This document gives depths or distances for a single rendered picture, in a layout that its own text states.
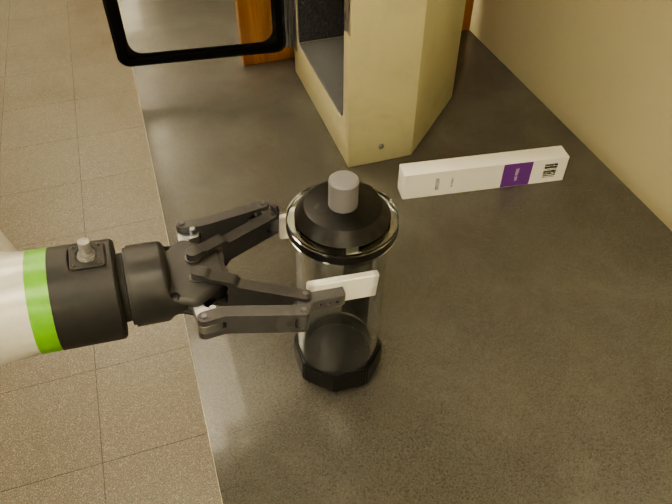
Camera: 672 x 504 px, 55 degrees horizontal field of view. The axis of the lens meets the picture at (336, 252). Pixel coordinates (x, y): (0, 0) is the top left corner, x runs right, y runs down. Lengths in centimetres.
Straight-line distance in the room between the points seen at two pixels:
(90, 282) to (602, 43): 88
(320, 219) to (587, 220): 53
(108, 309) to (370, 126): 57
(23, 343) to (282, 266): 41
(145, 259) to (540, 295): 53
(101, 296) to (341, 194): 22
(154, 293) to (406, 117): 58
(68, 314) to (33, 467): 137
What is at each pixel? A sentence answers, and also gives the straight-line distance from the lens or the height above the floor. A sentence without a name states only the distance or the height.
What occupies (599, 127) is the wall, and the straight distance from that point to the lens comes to 119.
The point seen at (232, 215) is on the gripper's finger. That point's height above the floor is 115.
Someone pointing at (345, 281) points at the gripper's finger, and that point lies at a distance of 60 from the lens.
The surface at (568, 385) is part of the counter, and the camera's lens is 82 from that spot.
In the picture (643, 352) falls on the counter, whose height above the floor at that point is 94.
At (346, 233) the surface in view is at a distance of 58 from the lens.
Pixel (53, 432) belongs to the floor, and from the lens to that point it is 197.
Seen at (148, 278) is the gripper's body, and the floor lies 117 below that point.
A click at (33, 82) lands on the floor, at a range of 342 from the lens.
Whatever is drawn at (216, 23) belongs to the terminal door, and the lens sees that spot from 123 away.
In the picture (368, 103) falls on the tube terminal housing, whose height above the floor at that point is 105.
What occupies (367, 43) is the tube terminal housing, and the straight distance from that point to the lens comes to 94.
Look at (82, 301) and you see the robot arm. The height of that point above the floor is 118.
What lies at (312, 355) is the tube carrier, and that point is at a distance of 72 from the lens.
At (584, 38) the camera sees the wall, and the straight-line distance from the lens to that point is 120.
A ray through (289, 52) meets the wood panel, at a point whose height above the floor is 95.
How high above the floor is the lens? 159
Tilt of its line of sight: 45 degrees down
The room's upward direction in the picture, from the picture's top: straight up
